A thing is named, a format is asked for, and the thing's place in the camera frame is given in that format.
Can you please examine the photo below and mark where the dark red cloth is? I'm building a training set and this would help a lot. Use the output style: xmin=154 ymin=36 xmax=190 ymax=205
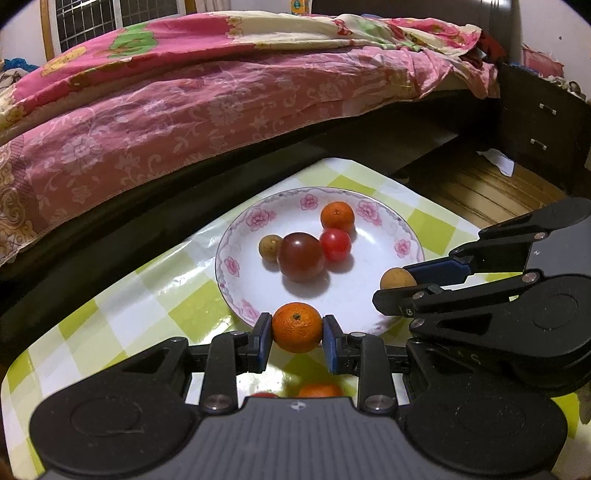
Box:
xmin=465 ymin=31 xmax=504 ymax=68

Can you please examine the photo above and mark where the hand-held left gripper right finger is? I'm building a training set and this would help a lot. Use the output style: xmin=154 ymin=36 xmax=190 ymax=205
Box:
xmin=322 ymin=315 xmax=416 ymax=415

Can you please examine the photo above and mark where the white crumpled paper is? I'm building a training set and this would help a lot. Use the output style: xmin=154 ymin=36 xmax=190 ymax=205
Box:
xmin=476 ymin=148 xmax=515 ymax=177

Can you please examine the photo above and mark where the window with grille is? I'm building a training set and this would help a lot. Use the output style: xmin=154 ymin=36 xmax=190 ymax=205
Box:
xmin=41 ymin=0 xmax=186 ymax=62

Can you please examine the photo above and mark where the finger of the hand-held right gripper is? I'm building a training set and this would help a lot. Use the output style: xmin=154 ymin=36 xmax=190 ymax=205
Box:
xmin=402 ymin=198 xmax=591 ymax=284
xmin=372 ymin=271 xmax=546 ymax=341

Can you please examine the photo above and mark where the white floral rimmed plate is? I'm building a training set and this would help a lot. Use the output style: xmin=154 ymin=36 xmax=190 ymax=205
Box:
xmin=215 ymin=186 xmax=426 ymax=337

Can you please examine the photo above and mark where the blue clothing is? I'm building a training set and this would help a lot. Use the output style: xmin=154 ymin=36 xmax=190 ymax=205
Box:
xmin=0 ymin=57 xmax=40 ymax=77

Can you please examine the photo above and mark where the large dark red tomato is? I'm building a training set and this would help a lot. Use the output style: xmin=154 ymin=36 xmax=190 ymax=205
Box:
xmin=276 ymin=232 xmax=326 ymax=282

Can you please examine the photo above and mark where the pink item on nightstand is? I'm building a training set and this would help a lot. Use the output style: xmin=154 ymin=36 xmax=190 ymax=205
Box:
xmin=522 ymin=44 xmax=565 ymax=79

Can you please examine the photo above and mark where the brown longan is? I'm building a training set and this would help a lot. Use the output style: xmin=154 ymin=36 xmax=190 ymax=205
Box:
xmin=259 ymin=234 xmax=284 ymax=259
xmin=380 ymin=267 xmax=416 ymax=290

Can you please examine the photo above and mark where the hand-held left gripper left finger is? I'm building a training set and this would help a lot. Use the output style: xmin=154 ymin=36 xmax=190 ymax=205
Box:
xmin=111 ymin=313 xmax=273 ymax=413

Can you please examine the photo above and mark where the small orange mandarin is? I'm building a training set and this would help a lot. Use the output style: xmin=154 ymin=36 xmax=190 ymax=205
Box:
xmin=271 ymin=302 xmax=323 ymax=354
xmin=320 ymin=202 xmax=355 ymax=233
xmin=298 ymin=383 xmax=343 ymax=398

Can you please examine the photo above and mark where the pink floral blanket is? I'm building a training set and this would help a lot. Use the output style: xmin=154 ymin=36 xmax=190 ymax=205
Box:
xmin=0 ymin=11 xmax=502 ymax=266

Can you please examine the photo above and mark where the dark wooden nightstand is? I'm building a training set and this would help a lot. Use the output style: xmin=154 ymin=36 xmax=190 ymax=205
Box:
xmin=498 ymin=61 xmax=591 ymax=195

